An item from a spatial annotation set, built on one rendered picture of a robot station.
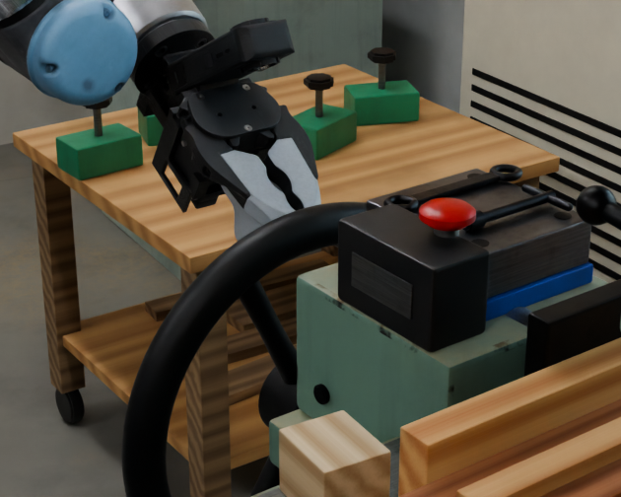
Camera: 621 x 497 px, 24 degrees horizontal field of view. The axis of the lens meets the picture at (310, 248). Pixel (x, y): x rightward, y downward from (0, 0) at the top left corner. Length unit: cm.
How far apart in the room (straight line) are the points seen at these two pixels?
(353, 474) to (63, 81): 40
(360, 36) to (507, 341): 229
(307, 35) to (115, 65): 197
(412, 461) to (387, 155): 156
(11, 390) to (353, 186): 86
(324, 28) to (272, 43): 196
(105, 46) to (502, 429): 44
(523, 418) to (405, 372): 10
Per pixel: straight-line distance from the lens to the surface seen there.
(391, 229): 76
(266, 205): 101
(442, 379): 74
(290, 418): 86
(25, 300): 298
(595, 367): 72
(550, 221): 80
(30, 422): 256
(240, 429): 215
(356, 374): 80
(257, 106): 107
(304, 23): 294
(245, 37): 100
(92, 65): 99
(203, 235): 193
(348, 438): 72
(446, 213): 74
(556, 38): 240
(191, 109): 104
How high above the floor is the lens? 132
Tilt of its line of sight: 25 degrees down
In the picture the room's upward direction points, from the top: straight up
